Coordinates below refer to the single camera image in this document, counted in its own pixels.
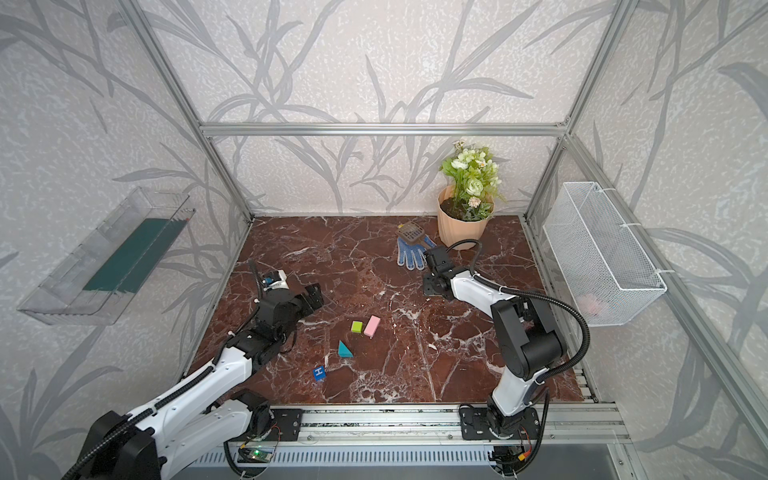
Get blue dotted work glove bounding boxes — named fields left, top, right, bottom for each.
left=397, top=236, right=436, bottom=270

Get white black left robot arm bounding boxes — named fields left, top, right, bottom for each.
left=64, top=282, right=324, bottom=479

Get clear plastic wall tray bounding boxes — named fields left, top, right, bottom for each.
left=17, top=187, right=195, bottom=326

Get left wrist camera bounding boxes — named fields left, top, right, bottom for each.
left=260, top=270, right=289, bottom=294

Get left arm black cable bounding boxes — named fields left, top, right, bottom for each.
left=59, top=259, right=268, bottom=480

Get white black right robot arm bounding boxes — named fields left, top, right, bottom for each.
left=423, top=269, right=565, bottom=440

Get peach ribbed flower pot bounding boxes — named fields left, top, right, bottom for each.
left=437, top=185, right=492, bottom=246

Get pink object in basket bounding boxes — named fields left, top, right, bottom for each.
left=576, top=293, right=608, bottom=318

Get white wire mesh basket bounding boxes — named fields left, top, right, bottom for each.
left=543, top=182, right=667, bottom=327

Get pink block beside green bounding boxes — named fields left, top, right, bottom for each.
left=363, top=315, right=381, bottom=338

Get blue letter cube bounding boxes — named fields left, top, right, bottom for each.
left=313, top=366, right=327, bottom=381

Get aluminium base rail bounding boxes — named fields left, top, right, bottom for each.
left=119, top=403, right=631, bottom=448

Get teal triangle wood block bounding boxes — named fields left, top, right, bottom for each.
left=338, top=341, right=354, bottom=358

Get brown plastic slotted scoop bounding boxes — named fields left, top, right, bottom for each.
left=397, top=221, right=426, bottom=245

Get aluminium cage frame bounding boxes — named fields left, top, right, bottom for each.
left=118, top=1, right=767, bottom=443

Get green white artificial flowers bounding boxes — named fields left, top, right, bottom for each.
left=440, top=141, right=501, bottom=222

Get green circuit board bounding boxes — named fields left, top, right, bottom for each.
left=237, top=446, right=274, bottom=464

